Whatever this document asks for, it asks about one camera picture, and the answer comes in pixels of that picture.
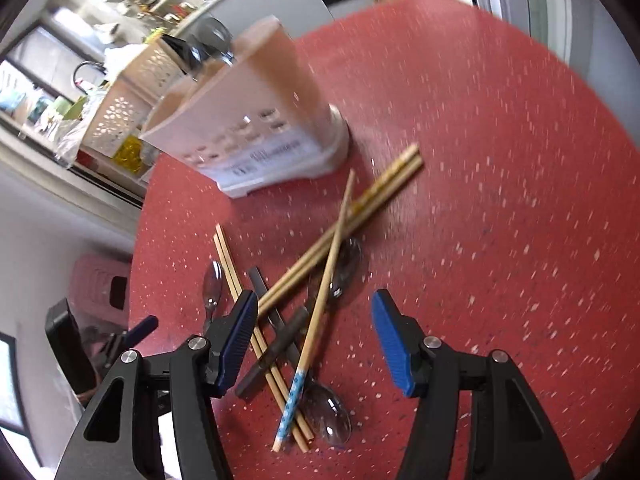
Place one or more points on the white plastic utensil holder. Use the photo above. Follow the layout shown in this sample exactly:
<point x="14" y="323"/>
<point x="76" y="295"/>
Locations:
<point x="280" y="85"/>

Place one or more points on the dark brown chopstick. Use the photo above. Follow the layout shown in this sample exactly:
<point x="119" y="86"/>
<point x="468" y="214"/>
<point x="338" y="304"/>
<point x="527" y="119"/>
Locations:
<point x="280" y="345"/>

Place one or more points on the yellow packet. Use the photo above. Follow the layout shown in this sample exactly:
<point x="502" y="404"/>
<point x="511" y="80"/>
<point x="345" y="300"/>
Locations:
<point x="127" y="152"/>

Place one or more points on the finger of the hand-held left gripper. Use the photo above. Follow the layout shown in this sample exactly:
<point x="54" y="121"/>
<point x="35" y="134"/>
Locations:
<point x="142" y="329"/>

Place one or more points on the black utensil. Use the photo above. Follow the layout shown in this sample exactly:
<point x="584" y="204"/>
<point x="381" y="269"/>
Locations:
<point x="177" y="52"/>

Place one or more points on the pink plastic stool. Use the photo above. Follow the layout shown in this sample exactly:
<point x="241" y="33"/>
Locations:
<point x="90" y="280"/>

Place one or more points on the small metal spoon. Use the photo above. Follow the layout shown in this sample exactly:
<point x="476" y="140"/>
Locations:
<point x="212" y="282"/>

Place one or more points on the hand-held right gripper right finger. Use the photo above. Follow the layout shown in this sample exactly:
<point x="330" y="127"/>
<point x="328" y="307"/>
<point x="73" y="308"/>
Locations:
<point x="395" y="347"/>

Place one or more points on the bamboo chopstick with blue end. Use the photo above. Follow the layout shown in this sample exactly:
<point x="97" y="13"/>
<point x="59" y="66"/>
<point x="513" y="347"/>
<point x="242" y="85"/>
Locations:
<point x="292" y="400"/>

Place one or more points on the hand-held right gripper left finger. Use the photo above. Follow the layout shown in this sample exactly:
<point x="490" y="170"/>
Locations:
<point x="235" y="347"/>

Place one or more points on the cream perforated basket cart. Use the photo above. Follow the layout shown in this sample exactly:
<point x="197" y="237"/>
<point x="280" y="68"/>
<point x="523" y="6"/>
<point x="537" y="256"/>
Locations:
<point x="120" y="110"/>

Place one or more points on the large metal spoon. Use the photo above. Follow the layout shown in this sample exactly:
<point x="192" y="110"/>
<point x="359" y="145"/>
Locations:
<point x="214" y="37"/>

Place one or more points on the kitchen faucet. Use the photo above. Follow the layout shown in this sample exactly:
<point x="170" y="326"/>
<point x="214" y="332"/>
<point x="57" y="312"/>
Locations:
<point x="85" y="71"/>

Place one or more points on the pile of clear plastic bags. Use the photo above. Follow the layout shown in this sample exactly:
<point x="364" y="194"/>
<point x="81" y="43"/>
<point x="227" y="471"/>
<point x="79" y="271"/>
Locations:
<point x="75" y="127"/>

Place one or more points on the black chopstick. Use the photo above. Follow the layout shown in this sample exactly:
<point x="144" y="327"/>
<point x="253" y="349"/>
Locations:
<point x="257" y="280"/>

